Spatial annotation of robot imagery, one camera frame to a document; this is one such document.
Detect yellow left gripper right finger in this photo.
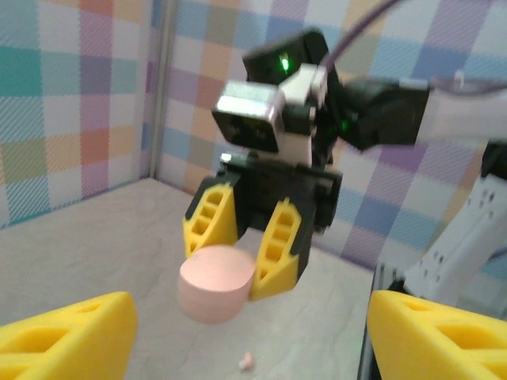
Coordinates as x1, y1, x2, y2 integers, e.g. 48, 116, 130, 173
368, 289, 507, 380

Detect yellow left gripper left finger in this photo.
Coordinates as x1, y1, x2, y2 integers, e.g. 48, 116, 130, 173
0, 291, 139, 380

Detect pink earbud charging case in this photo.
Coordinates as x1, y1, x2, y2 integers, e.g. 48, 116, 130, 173
177, 245, 257, 325

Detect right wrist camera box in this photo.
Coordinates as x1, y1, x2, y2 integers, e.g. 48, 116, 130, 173
212, 65, 330, 165

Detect aluminium corner frame post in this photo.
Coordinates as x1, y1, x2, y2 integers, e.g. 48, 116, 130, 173
148, 0, 179, 181

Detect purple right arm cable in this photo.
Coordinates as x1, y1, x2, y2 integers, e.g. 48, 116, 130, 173
316, 0, 507, 96

